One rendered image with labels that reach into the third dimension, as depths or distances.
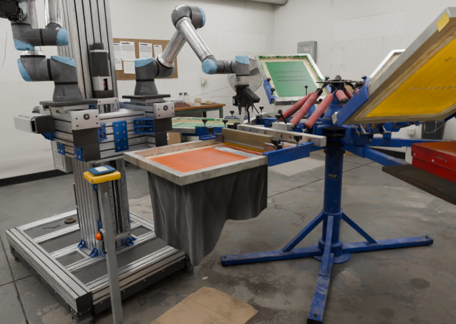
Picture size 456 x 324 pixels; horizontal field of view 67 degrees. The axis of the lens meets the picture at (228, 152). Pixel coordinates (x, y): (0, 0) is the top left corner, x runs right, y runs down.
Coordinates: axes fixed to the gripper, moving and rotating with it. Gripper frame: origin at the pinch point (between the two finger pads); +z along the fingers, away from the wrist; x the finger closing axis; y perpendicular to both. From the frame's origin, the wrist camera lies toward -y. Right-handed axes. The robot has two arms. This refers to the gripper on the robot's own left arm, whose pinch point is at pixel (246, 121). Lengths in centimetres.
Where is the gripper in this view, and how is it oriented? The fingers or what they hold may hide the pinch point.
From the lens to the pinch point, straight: 191.6
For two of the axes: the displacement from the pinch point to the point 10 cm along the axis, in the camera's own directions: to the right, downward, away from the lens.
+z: 0.4, 9.8, 2.2
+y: -6.3, -1.5, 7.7
